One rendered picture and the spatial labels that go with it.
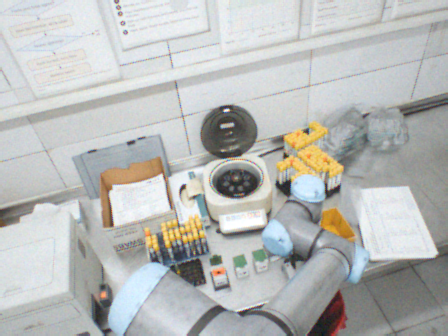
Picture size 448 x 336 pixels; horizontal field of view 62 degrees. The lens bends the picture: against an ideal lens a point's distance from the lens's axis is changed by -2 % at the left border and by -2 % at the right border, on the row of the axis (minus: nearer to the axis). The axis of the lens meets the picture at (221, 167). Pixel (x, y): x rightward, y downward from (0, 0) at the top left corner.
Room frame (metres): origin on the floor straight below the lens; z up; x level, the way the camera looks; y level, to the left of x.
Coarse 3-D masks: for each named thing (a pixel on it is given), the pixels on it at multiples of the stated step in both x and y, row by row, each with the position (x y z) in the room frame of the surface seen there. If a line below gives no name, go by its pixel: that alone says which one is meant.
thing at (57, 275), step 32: (32, 224) 0.72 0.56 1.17; (64, 224) 0.70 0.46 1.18; (0, 256) 0.62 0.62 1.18; (32, 256) 0.60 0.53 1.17; (64, 256) 0.59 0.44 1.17; (96, 256) 0.75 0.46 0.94; (0, 288) 0.52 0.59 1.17; (32, 288) 0.51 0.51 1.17; (64, 288) 0.49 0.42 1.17; (96, 288) 0.62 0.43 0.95; (0, 320) 0.46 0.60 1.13; (32, 320) 0.47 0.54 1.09; (64, 320) 0.48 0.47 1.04
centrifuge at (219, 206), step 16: (224, 160) 1.07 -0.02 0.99; (240, 160) 1.05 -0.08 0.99; (256, 160) 1.05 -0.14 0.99; (208, 176) 0.99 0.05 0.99; (256, 176) 1.01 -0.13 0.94; (208, 192) 0.92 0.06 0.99; (256, 192) 0.88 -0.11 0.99; (208, 208) 0.89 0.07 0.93; (224, 208) 0.85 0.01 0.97; (240, 208) 0.85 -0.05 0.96; (256, 208) 0.85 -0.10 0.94; (224, 224) 0.82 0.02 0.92; (240, 224) 0.81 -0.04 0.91; (256, 224) 0.81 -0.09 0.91
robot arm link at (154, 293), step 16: (144, 272) 0.29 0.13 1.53; (160, 272) 0.29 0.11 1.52; (128, 288) 0.27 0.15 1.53; (144, 288) 0.26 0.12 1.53; (160, 288) 0.26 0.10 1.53; (176, 288) 0.26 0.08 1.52; (192, 288) 0.27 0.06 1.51; (112, 304) 0.26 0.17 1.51; (128, 304) 0.25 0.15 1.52; (144, 304) 0.24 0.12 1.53; (160, 304) 0.24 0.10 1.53; (176, 304) 0.23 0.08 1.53; (192, 304) 0.23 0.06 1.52; (208, 304) 0.24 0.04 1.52; (112, 320) 0.24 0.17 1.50; (128, 320) 0.23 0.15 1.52; (144, 320) 0.22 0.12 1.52; (160, 320) 0.22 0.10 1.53; (176, 320) 0.21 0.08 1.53; (192, 320) 0.21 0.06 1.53; (208, 320) 0.21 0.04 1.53
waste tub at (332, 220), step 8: (336, 208) 0.78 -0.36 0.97; (328, 216) 0.78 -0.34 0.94; (336, 216) 0.77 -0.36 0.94; (320, 224) 0.77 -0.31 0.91; (328, 224) 0.78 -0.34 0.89; (336, 224) 0.76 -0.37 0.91; (344, 224) 0.72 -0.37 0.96; (336, 232) 0.75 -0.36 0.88; (344, 232) 0.72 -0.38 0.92; (352, 232) 0.68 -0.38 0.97; (352, 240) 0.66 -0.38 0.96
